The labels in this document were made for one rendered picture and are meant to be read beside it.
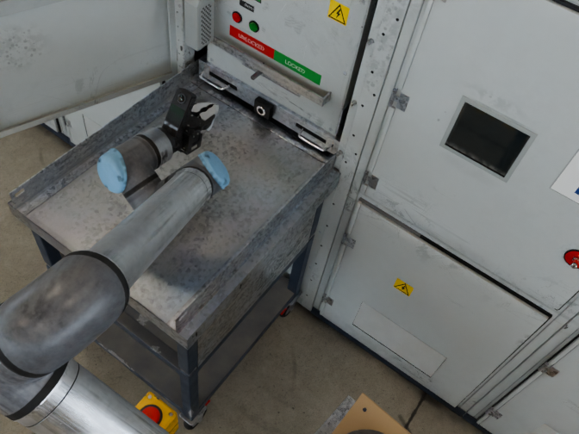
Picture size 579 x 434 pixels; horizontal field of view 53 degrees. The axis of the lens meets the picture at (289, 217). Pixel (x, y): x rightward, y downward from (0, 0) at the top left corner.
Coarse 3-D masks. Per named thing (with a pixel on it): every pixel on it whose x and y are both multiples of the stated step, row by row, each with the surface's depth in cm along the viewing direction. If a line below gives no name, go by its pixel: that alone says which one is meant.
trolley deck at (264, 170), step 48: (240, 144) 174; (288, 144) 177; (96, 192) 158; (240, 192) 164; (288, 192) 166; (48, 240) 152; (96, 240) 149; (192, 240) 152; (240, 240) 154; (144, 288) 142; (192, 288) 144; (240, 288) 150; (192, 336) 137
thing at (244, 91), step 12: (204, 60) 183; (216, 72) 182; (240, 84) 179; (240, 96) 183; (252, 96) 179; (264, 96) 176; (276, 108) 176; (288, 108) 175; (288, 120) 176; (300, 120) 173; (312, 132) 173; (324, 132) 171; (324, 144) 173; (336, 144) 170
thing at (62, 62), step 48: (0, 0) 139; (48, 0) 146; (96, 0) 156; (144, 0) 165; (0, 48) 149; (48, 48) 158; (96, 48) 167; (144, 48) 177; (0, 96) 159; (48, 96) 169; (96, 96) 180
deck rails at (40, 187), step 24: (168, 96) 182; (120, 120) 167; (144, 120) 175; (96, 144) 165; (120, 144) 168; (48, 168) 153; (72, 168) 161; (24, 192) 150; (48, 192) 155; (288, 216) 160; (264, 240) 154; (240, 264) 149; (216, 288) 144; (192, 312) 138
